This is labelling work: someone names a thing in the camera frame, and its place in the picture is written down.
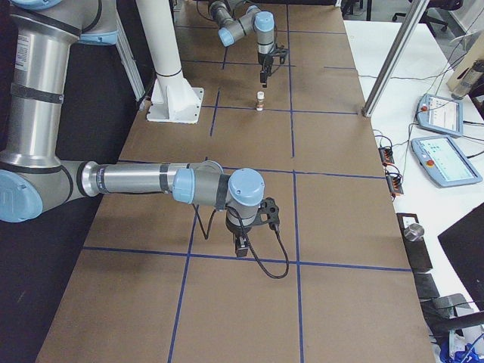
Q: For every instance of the far orange black connector box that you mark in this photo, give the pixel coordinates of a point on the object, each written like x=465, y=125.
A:
x=386, y=156

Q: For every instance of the near teach pendant tablet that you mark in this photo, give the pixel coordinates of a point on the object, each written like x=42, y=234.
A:
x=444, y=162

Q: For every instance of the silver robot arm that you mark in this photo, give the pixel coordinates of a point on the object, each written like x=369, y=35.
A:
x=34, y=180
x=238, y=19

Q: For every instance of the teach pendant tablet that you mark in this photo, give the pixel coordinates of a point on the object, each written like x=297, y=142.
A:
x=442, y=115
x=444, y=162

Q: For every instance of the white brass PPR valve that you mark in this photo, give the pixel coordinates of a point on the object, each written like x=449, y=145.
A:
x=260, y=100

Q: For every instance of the wooden board stand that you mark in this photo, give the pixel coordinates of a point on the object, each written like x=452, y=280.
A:
x=469, y=70

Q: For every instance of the black monitor corner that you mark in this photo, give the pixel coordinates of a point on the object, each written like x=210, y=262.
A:
x=462, y=244

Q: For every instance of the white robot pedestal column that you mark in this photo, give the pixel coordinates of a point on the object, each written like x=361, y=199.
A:
x=173, y=99

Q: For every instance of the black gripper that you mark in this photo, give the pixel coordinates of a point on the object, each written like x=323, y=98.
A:
x=265, y=60
x=236, y=228

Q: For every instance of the black office chair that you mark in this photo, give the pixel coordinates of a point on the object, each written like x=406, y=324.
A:
x=437, y=13

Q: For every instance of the far teach pendant tablet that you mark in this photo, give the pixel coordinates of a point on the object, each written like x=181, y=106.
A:
x=442, y=115

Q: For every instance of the near orange black connector box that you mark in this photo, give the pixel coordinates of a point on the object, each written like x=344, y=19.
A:
x=394, y=182

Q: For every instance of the silver metal cylinder weight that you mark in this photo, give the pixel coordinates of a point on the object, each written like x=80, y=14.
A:
x=413, y=232

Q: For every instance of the orange black connector box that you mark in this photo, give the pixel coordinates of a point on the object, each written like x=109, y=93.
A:
x=386, y=156
x=394, y=182

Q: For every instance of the aluminium frame post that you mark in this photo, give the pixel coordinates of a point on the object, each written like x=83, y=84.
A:
x=402, y=38

